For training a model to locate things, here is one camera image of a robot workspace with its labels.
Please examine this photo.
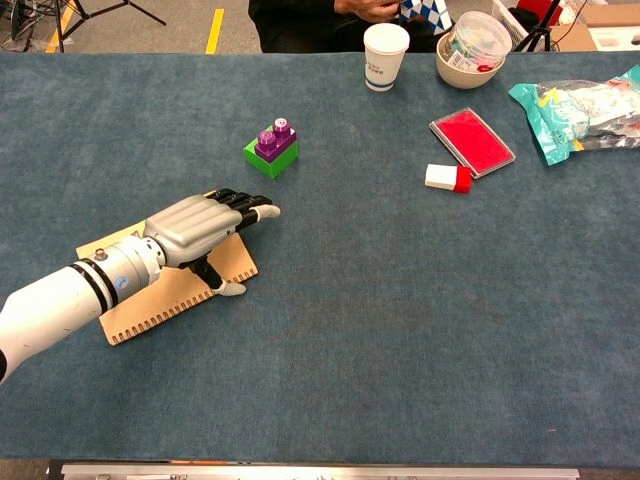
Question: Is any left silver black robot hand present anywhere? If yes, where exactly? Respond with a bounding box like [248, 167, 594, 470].
[143, 188, 282, 298]

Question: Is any yellow spiral notebook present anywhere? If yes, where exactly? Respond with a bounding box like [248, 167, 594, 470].
[75, 189, 260, 347]

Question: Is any green building block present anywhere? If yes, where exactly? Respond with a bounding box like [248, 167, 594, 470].
[242, 125, 300, 181]

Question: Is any purple two-stud plastic toy brick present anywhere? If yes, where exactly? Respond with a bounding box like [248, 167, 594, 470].
[253, 116, 298, 163]

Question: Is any person's bare hand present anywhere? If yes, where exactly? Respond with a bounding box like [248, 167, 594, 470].
[332, 0, 406, 24]

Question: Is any blue felt table cloth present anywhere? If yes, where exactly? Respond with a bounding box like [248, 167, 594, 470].
[0, 51, 640, 469]

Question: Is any person in black clothing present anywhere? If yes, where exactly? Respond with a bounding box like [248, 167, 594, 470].
[248, 0, 459, 54]

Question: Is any black tripod with thin legs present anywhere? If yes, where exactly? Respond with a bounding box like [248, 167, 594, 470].
[52, 0, 168, 54]

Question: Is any white paper cup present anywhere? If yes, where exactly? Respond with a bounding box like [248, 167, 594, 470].
[363, 22, 411, 93]

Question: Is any white and red eraser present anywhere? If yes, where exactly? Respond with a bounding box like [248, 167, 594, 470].
[424, 163, 473, 194]

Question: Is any red ink pad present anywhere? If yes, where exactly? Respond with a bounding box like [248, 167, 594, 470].
[428, 106, 517, 180]

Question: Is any beige bowl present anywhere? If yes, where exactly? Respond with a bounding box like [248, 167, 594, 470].
[435, 32, 507, 91]

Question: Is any blue white puzzle toy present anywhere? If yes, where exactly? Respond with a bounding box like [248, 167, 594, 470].
[397, 0, 454, 36]

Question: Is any clear plastic container with lid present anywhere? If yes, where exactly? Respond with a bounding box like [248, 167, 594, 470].
[447, 10, 514, 74]

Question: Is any teal plastic snack bag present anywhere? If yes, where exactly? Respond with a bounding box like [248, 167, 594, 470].
[507, 65, 640, 167]

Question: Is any white plastic basket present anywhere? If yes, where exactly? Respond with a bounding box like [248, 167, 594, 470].
[487, 0, 531, 51]

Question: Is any black tripod beside boxes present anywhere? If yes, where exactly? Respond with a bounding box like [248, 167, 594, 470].
[513, 0, 564, 54]

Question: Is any red box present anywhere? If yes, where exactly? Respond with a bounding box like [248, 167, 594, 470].
[516, 0, 564, 26]

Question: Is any brown cardboard box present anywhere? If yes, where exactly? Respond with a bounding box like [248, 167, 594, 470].
[549, 22, 599, 53]

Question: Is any aluminium profile rail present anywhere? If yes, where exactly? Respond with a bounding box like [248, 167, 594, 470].
[59, 462, 581, 480]

